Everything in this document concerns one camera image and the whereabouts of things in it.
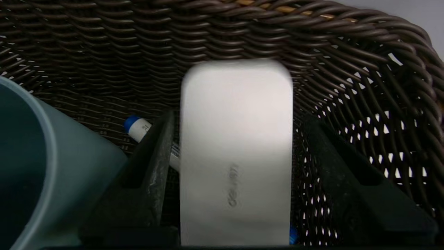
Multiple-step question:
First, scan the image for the white marker pen blue cap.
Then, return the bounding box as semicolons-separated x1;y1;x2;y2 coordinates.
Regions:
124;116;299;245

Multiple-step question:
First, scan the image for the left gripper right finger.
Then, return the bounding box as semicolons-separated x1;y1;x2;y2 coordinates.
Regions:
301;116;439;248

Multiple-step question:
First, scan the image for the white rectangular case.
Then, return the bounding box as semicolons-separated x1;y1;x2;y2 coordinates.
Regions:
179;60;294;247

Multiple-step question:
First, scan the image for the dark brown wicker basket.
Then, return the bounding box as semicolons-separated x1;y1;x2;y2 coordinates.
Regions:
0;0;444;248

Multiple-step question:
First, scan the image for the blue-grey plastic cup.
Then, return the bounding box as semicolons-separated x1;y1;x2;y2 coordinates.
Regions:
0;76;128;250

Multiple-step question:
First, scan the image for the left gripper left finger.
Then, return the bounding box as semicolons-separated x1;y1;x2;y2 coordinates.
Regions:
82;110;181;248

